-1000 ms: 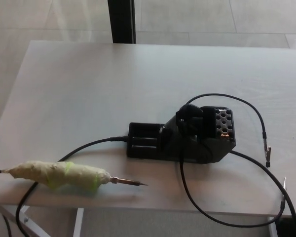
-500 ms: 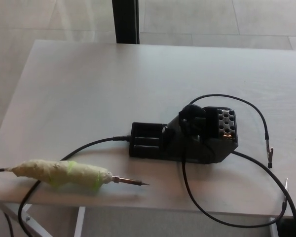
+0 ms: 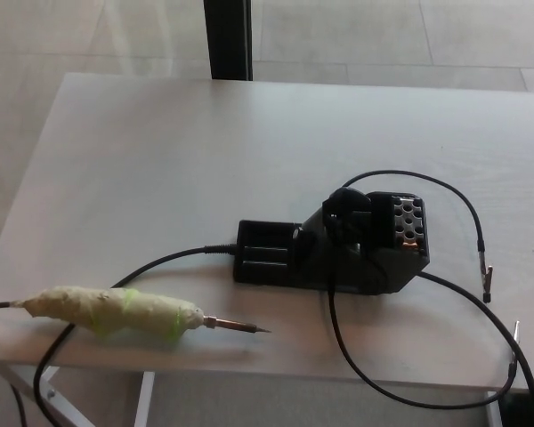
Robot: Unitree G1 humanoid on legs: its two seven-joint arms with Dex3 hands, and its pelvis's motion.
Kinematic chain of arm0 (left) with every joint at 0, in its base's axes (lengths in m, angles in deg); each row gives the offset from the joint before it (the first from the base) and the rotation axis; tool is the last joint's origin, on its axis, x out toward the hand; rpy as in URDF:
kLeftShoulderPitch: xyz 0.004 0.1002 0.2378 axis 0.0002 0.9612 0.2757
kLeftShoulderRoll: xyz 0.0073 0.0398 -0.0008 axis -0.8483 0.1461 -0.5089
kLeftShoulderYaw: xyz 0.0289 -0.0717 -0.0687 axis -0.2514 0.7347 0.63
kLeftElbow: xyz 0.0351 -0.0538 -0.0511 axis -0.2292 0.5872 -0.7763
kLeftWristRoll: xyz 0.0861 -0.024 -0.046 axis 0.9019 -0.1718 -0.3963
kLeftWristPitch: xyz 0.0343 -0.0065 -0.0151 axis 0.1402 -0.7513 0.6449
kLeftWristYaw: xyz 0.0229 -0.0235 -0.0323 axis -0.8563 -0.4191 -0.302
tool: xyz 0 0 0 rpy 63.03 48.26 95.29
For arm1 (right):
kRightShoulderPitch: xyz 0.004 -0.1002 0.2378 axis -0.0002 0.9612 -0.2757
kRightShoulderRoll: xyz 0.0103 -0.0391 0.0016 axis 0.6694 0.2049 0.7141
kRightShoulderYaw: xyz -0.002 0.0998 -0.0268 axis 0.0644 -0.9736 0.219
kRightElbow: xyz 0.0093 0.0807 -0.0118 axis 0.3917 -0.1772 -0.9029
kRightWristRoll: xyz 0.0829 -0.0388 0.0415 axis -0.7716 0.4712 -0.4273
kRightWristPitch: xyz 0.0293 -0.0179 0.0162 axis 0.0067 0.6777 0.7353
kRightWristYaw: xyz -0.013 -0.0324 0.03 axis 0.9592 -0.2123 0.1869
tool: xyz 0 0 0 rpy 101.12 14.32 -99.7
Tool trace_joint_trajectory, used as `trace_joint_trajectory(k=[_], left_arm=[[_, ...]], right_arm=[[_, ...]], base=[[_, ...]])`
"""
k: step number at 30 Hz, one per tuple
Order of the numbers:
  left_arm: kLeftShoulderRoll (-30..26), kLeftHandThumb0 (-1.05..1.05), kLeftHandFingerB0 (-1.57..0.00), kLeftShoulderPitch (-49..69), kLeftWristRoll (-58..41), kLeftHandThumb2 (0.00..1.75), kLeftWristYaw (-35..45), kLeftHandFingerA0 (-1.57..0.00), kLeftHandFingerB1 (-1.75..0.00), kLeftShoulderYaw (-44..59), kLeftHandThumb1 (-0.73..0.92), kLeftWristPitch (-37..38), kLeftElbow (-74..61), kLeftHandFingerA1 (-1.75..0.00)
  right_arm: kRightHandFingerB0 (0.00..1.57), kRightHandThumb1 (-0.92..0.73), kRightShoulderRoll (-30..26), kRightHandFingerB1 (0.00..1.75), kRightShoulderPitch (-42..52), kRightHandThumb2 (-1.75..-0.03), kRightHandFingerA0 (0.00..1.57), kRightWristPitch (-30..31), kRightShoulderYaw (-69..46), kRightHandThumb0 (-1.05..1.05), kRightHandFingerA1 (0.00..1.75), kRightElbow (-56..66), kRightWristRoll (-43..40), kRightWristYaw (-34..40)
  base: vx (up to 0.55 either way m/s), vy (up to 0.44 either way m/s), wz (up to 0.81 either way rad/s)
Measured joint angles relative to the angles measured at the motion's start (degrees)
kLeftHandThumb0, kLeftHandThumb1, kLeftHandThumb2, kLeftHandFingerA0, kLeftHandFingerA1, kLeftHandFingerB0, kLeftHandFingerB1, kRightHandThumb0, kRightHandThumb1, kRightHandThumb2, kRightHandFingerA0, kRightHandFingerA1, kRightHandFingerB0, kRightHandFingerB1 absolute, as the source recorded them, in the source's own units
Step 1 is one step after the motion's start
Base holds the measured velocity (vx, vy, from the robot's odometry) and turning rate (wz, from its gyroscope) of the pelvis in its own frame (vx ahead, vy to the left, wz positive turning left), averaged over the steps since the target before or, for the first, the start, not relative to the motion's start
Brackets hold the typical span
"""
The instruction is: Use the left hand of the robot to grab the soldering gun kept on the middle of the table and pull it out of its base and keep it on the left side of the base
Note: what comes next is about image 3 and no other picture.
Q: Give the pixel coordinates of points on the black floor item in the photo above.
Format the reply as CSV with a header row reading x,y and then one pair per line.
x,y
529,413

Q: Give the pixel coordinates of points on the white table frame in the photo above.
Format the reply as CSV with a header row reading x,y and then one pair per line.
x,y
145,400

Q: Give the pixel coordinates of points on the black soldering iron stand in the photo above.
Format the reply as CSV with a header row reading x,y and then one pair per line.
x,y
382,269

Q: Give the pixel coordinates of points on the tape-wrapped soldering iron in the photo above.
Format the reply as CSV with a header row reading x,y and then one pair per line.
x,y
129,311

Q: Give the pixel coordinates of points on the black window pillar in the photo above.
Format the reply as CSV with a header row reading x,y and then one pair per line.
x,y
227,40

